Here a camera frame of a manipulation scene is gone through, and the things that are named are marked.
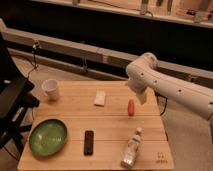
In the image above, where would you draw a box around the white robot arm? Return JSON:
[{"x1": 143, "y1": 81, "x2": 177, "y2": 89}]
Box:
[{"x1": 126, "y1": 52, "x2": 213, "y2": 120}]

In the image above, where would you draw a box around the white sponge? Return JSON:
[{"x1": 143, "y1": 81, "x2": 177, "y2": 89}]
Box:
[{"x1": 94, "y1": 91, "x2": 106, "y2": 106}]

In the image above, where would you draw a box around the clear plastic bottle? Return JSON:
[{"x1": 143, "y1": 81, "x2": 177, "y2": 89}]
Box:
[{"x1": 121, "y1": 127, "x2": 142, "y2": 169}]

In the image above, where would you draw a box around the black remote control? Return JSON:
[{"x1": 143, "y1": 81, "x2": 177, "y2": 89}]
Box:
[{"x1": 84, "y1": 130, "x2": 94, "y2": 156}]

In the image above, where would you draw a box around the white paper cup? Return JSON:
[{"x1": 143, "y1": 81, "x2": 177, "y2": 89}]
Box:
[{"x1": 41, "y1": 79, "x2": 59, "y2": 101}]

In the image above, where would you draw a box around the green bowl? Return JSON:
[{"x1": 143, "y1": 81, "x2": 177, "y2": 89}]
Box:
[{"x1": 29, "y1": 119, "x2": 68, "y2": 157}]

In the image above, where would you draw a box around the black office chair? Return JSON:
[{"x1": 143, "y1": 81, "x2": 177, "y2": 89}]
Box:
[{"x1": 0, "y1": 33, "x2": 40, "y2": 153}]

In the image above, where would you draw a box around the black hanging cable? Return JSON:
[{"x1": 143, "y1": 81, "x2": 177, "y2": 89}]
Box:
[{"x1": 27, "y1": 40, "x2": 40, "y2": 81}]

